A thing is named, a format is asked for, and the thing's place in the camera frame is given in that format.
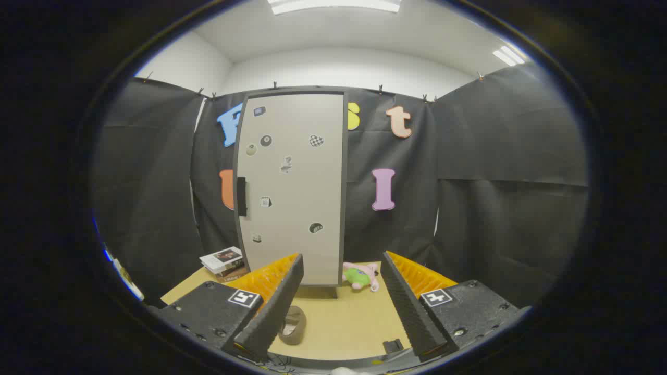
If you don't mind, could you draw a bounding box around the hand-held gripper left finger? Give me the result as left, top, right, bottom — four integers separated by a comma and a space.
155, 253, 305, 361

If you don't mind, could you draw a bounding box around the brown fluffy shoe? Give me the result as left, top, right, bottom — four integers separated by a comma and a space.
278, 306, 307, 345

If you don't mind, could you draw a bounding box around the pink and green plush toy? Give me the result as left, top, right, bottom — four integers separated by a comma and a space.
342, 262, 380, 292

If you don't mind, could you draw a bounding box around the black backdrop cloth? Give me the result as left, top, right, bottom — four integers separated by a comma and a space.
94, 65, 589, 309

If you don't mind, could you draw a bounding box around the white object with gold part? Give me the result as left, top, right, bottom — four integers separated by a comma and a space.
112, 258, 145, 301

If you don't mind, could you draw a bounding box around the grey shoe cabinet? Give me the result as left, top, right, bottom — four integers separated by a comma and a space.
232, 86, 350, 298

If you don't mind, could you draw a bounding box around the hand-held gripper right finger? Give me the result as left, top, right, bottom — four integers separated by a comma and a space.
380, 251, 523, 363

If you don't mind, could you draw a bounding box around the white magazine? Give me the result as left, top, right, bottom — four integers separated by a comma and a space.
199, 246, 244, 275

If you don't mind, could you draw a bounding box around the ceiling light panel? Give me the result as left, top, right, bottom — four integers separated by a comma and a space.
268, 0, 402, 15
492, 45, 526, 67

